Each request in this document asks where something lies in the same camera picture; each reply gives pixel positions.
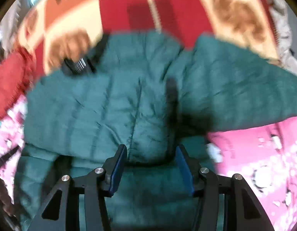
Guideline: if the green quilted puffer jacket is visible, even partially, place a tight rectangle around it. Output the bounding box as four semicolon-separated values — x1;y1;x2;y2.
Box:
14;32;297;230

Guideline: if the red heart ruffled pillow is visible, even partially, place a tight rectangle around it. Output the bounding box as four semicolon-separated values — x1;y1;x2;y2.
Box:
0;47;36;120

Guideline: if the red orange rose blanket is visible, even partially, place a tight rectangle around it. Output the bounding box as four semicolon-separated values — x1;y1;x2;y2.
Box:
16;0;279;74

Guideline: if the pink penguin quilt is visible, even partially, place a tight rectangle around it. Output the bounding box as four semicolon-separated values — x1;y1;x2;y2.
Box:
0;90;297;230

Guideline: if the floral bed sheet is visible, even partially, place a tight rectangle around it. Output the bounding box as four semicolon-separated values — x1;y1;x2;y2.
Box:
267;0;297;76

